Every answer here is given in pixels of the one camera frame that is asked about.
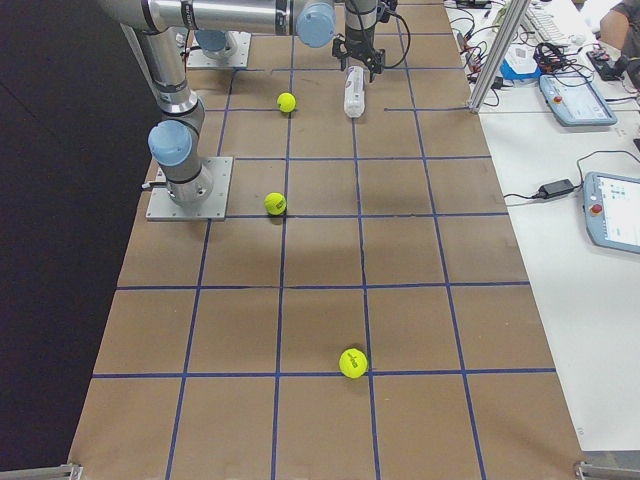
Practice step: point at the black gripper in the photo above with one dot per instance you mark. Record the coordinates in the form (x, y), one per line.
(361, 51)

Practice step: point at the clear tennis ball can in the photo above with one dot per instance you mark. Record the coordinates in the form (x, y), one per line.
(354, 94)

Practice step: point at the tennis ball near base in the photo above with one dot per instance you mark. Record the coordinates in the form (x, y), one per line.
(353, 363)
(286, 102)

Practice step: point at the middle tennis ball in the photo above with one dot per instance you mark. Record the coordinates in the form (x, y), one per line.
(275, 203)

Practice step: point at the blue white box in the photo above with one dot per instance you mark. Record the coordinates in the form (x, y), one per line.
(519, 64)

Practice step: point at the far teach pendant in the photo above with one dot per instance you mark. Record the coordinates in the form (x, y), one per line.
(575, 102)

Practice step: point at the teach pendant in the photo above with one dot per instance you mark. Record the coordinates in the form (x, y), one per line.
(611, 209)
(575, 102)

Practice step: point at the black power adapter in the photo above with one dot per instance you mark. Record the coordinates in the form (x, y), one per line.
(555, 189)

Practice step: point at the brown paper table cover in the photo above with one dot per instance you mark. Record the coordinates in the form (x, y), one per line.
(220, 355)

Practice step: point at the near teach pendant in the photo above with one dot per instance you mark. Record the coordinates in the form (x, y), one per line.
(611, 209)

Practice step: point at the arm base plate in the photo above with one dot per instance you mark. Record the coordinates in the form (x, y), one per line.
(197, 60)
(205, 197)

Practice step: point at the aluminium frame post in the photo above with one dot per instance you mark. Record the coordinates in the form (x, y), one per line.
(511, 21)

